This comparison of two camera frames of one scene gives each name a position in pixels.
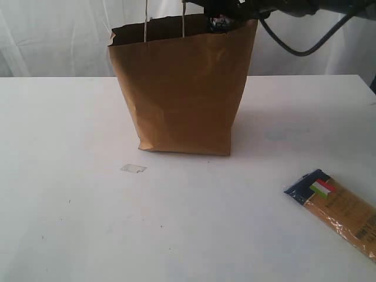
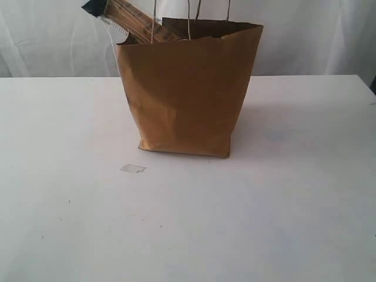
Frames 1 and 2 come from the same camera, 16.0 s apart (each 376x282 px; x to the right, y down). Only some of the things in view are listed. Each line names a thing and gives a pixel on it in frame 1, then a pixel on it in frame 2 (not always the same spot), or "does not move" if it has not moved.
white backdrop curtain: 70,39 does not move
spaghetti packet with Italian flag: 353,216 -> 123,17
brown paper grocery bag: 183,81 does not move
